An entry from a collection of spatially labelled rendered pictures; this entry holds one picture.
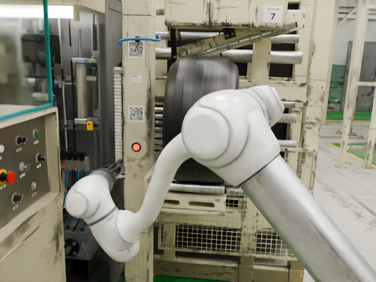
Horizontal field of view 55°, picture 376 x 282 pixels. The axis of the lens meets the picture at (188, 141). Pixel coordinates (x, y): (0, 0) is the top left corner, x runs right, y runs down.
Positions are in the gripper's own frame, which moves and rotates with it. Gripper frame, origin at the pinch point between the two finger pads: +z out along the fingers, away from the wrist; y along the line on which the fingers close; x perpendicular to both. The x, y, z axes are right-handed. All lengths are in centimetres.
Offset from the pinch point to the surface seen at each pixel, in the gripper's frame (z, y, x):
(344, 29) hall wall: 1028, -382, -134
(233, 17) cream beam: 55, -42, -62
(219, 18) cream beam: 55, -36, -61
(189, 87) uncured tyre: 13.3, -26.0, -30.5
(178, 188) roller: 21.3, -21.7, 16.2
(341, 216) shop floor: 211, -160, 107
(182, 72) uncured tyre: 18.4, -22.3, -36.0
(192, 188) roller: 21.3, -27.8, 15.8
